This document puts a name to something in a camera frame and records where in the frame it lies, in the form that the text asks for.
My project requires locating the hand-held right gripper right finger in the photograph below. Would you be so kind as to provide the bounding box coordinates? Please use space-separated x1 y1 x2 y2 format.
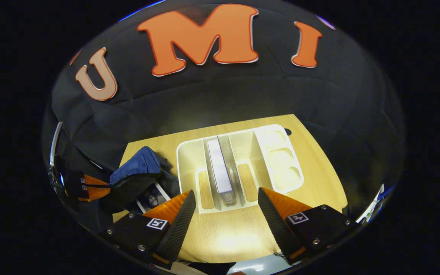
257 187 358 265

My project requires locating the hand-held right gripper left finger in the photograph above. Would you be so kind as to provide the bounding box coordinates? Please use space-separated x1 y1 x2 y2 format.
102 190 197 270

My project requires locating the blue schoolbag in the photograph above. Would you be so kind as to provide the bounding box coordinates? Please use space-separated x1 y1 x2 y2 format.
102 146 182 215

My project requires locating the white plastic bookshelf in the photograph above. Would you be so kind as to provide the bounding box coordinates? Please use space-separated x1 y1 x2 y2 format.
176 124 304 214

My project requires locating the blue spine book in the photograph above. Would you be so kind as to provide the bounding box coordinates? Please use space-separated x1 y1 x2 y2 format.
207 136 238 207

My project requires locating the black backdrop cloth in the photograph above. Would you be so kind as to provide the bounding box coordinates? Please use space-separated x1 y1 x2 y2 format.
41 0 407 214

